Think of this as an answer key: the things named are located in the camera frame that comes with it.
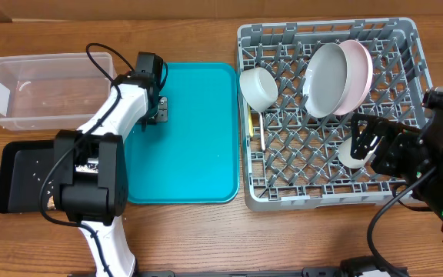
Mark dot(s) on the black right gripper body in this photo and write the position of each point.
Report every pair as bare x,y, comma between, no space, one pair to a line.
388,158

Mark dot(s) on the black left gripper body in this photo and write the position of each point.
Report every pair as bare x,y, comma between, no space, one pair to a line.
159,111

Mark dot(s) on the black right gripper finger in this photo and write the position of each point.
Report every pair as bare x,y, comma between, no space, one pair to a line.
362,145
368,126

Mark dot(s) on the white paper cup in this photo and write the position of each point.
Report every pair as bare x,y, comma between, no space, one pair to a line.
344,156

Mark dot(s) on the pink round plate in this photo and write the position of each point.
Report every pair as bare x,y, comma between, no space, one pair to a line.
360,75

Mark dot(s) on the grey round plate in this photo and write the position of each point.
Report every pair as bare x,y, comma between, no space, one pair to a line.
326,80

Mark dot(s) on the yellow plastic spoon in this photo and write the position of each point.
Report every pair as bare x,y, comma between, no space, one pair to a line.
250,123

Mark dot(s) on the pink plastic fork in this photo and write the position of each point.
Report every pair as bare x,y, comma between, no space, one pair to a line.
262,131

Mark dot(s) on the grey bowl of rice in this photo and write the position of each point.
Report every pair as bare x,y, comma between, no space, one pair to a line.
258,88

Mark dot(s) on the brown food scrap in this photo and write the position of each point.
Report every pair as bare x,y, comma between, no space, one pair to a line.
51,204

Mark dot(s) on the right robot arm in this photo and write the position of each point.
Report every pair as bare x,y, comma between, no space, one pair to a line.
413,154

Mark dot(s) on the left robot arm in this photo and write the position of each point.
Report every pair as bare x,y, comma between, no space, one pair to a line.
89,177

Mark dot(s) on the grey dishwasher rack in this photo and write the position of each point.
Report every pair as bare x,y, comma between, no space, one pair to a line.
300,168

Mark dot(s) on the teal plastic tray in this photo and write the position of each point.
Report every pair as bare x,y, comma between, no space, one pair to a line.
192,158

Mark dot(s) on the clear plastic bin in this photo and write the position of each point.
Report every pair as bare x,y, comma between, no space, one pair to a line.
49,91

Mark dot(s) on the black plastic bin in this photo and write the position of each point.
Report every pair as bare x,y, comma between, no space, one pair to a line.
24,166

